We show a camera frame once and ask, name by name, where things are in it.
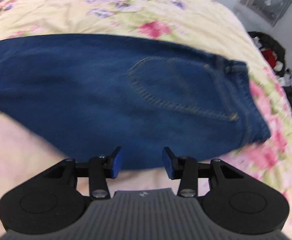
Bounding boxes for blue denim jeans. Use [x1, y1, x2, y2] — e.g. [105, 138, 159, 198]
[0, 34, 271, 170]

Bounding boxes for floral yellow bed quilt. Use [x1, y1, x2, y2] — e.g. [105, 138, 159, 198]
[0, 0, 292, 239]

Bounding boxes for pile of clothes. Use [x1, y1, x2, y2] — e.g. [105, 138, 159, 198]
[248, 31, 292, 90]

